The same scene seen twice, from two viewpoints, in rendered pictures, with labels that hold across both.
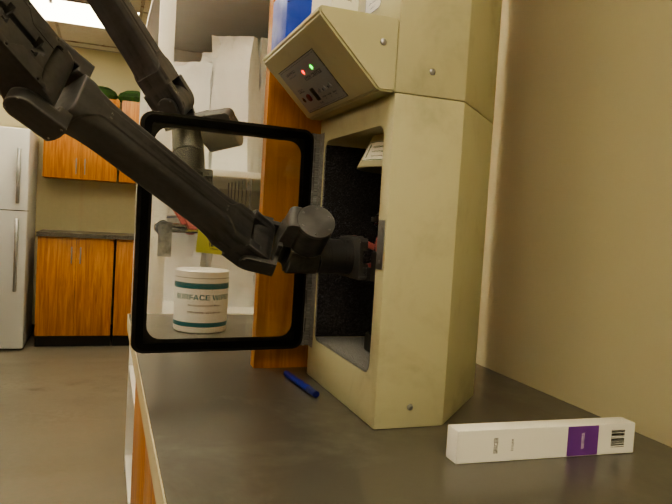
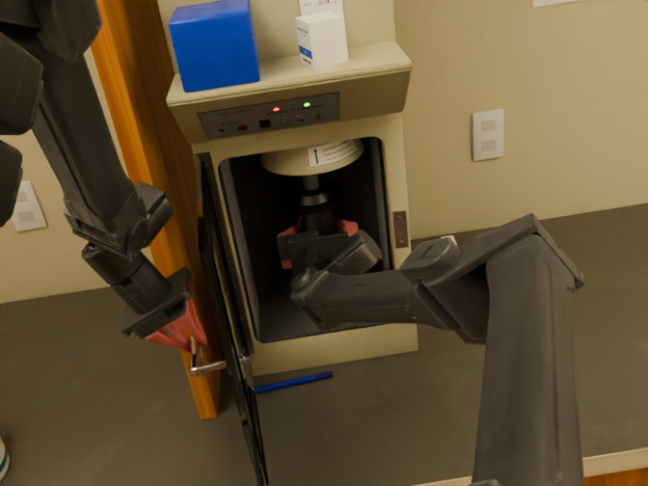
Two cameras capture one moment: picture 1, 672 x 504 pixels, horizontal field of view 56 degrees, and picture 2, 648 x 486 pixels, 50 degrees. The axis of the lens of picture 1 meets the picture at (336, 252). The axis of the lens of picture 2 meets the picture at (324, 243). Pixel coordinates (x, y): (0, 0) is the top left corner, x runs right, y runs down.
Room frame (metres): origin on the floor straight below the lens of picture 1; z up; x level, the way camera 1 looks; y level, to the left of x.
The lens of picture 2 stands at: (0.70, 0.91, 1.77)
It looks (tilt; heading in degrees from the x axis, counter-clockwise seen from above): 30 degrees down; 289
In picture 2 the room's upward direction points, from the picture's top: 8 degrees counter-clockwise
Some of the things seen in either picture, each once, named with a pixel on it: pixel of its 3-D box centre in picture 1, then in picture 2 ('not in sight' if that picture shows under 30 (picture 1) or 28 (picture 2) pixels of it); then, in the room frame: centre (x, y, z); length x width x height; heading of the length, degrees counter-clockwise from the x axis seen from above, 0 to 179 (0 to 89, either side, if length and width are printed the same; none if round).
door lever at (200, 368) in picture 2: not in sight; (208, 350); (1.10, 0.27, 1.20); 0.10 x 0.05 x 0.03; 115
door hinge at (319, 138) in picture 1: (312, 240); (227, 264); (1.17, 0.04, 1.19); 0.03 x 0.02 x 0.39; 20
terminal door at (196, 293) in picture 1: (226, 236); (229, 320); (1.11, 0.19, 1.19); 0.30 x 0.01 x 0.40; 115
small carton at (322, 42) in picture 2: (334, 11); (321, 40); (0.97, 0.02, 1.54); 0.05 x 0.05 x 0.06; 37
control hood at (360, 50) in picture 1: (320, 72); (292, 102); (1.01, 0.04, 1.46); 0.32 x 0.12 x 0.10; 20
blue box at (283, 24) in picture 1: (307, 25); (216, 43); (1.10, 0.07, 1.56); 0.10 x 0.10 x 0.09; 20
